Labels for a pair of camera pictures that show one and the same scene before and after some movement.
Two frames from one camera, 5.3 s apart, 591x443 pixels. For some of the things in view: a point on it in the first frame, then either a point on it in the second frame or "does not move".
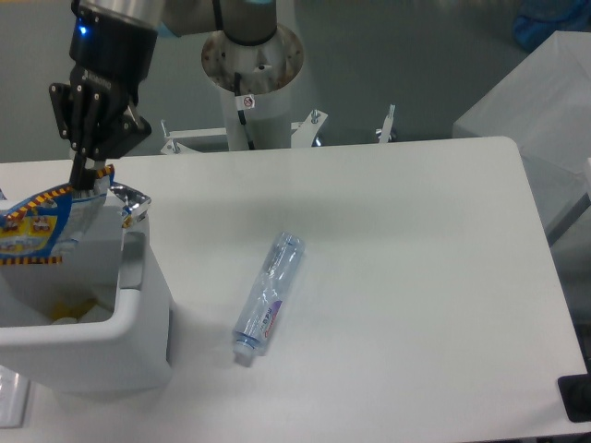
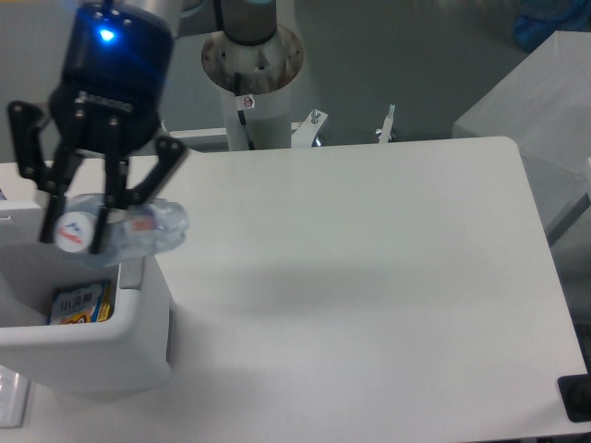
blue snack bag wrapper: (40, 232) to (83, 303)
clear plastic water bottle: (261, 312) to (150, 227)
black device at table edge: (575, 392) does not move
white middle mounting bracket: (305, 131) does not move
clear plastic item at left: (14, 389) does not move
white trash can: (101, 320) does not move
